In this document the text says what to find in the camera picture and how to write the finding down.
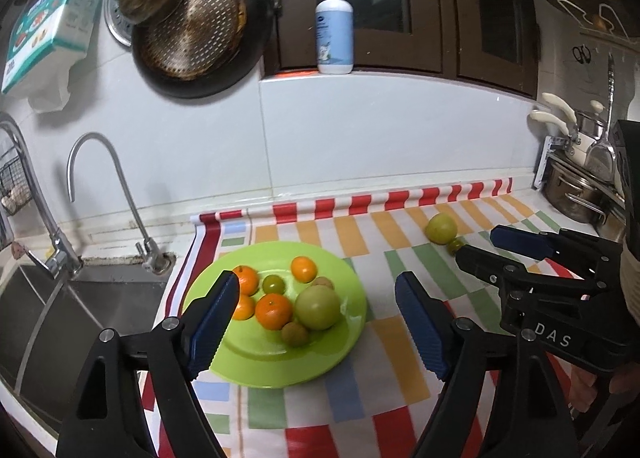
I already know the wire basket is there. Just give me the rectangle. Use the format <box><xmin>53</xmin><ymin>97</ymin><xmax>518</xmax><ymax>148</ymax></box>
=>
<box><xmin>0</xmin><ymin>138</ymin><xmax>36</xmax><ymax>216</ymax></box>

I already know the white plastic bag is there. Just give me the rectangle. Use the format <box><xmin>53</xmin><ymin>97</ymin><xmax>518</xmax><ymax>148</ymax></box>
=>
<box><xmin>27</xmin><ymin>52</ymin><xmax>91</xmax><ymax>112</ymax></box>

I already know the perforated golden strainer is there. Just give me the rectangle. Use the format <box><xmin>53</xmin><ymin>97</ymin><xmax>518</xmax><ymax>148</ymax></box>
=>
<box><xmin>139</xmin><ymin>0</ymin><xmax>248</xmax><ymax>81</ymax></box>

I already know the round brown fruit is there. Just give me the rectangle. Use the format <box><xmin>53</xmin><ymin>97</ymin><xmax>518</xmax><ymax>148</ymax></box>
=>
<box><xmin>281</xmin><ymin>321</ymin><xmax>310</xmax><ymax>349</ymax></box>

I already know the black frying pan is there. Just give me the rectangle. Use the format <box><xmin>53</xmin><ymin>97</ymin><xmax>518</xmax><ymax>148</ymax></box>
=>
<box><xmin>131</xmin><ymin>0</ymin><xmax>266</xmax><ymax>99</ymax></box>

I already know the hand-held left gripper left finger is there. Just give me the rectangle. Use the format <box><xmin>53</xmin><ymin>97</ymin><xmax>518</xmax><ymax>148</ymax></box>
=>
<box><xmin>55</xmin><ymin>270</ymin><xmax>241</xmax><ymax>458</ymax></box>

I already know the steel sink faucet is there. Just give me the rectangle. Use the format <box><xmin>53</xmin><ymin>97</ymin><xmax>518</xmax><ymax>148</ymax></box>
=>
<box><xmin>0</xmin><ymin>112</ymin><xmax>83</xmax><ymax>279</ymax></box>

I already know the dark brown window frame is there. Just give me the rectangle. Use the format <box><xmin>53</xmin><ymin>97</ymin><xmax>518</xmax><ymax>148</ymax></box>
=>
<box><xmin>262</xmin><ymin>0</ymin><xmax>543</xmax><ymax>98</ymax></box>

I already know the white pump lotion bottle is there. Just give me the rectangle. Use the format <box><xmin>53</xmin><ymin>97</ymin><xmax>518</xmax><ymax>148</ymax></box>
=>
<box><xmin>315</xmin><ymin>0</ymin><xmax>355</xmax><ymax>75</ymax></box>

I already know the steel turner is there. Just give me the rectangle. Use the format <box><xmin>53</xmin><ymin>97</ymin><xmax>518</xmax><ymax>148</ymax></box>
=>
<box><xmin>585</xmin><ymin>52</ymin><xmax>618</xmax><ymax>183</ymax></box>

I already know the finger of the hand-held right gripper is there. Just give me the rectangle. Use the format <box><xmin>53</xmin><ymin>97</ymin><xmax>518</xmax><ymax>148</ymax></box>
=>
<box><xmin>455</xmin><ymin>244</ymin><xmax>588</xmax><ymax>292</ymax></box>
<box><xmin>490</xmin><ymin>225</ymin><xmax>623</xmax><ymax>279</ymax></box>

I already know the large green guava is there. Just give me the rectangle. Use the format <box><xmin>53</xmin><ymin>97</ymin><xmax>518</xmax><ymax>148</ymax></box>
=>
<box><xmin>425</xmin><ymin>213</ymin><xmax>458</xmax><ymax>245</ymax></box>
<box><xmin>294</xmin><ymin>285</ymin><xmax>342</xmax><ymax>330</ymax></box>

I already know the small orange with stem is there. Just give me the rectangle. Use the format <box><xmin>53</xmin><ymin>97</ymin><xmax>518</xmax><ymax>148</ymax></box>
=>
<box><xmin>231</xmin><ymin>265</ymin><xmax>260</xmax><ymax>296</ymax></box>

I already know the white and blue rack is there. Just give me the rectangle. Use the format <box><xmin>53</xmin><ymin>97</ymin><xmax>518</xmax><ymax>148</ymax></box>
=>
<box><xmin>534</xmin><ymin>136</ymin><xmax>568</xmax><ymax>189</ymax></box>

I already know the person's right hand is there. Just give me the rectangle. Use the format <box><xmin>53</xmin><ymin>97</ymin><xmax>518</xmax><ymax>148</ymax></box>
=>
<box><xmin>567</xmin><ymin>363</ymin><xmax>608</xmax><ymax>414</ymax></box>

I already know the teal and white box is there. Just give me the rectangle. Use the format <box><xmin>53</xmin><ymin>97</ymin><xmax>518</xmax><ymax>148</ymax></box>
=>
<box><xmin>1</xmin><ymin>0</ymin><xmax>111</xmax><ymax>94</ymax></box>

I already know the steel pot with lid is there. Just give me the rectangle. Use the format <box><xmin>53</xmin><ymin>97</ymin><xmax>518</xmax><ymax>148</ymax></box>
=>
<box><xmin>575</xmin><ymin>100</ymin><xmax>613</xmax><ymax>139</ymax></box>

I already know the large orange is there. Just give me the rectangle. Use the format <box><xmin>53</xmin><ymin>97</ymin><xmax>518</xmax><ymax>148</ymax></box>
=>
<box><xmin>255</xmin><ymin>293</ymin><xmax>293</xmax><ymax>330</ymax></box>

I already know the gooseneck steel faucet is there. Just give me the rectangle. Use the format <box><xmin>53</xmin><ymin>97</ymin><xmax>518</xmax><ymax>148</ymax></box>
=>
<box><xmin>67</xmin><ymin>133</ymin><xmax>173</xmax><ymax>275</ymax></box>

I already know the striped colourful tablecloth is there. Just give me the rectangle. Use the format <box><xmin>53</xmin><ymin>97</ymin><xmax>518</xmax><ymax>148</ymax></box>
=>
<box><xmin>140</xmin><ymin>178</ymin><xmax>626</xmax><ymax>458</ymax></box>

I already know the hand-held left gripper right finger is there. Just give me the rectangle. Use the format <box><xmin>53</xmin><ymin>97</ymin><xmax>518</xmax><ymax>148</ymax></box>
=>
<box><xmin>394</xmin><ymin>272</ymin><xmax>581</xmax><ymax>458</ymax></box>

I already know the green plate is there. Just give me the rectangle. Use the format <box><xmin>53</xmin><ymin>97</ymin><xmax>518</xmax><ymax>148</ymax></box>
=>
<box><xmin>182</xmin><ymin>241</ymin><xmax>368</xmax><ymax>390</ymax></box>

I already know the steel sink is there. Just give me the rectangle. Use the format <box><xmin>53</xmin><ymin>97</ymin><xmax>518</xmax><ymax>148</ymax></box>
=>
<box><xmin>0</xmin><ymin>263</ymin><xmax>168</xmax><ymax>434</ymax></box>

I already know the large steel pot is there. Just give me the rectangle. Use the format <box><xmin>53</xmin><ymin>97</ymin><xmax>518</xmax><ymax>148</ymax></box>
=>
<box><xmin>544</xmin><ymin>158</ymin><xmax>608</xmax><ymax>223</ymax></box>

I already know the cream pot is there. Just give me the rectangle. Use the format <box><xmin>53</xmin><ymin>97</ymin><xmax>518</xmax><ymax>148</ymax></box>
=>
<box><xmin>565</xmin><ymin>135</ymin><xmax>591</xmax><ymax>161</ymax></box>

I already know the medium orange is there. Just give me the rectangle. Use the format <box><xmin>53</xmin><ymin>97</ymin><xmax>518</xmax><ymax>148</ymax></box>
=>
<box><xmin>291</xmin><ymin>256</ymin><xmax>318</xmax><ymax>283</ymax></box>

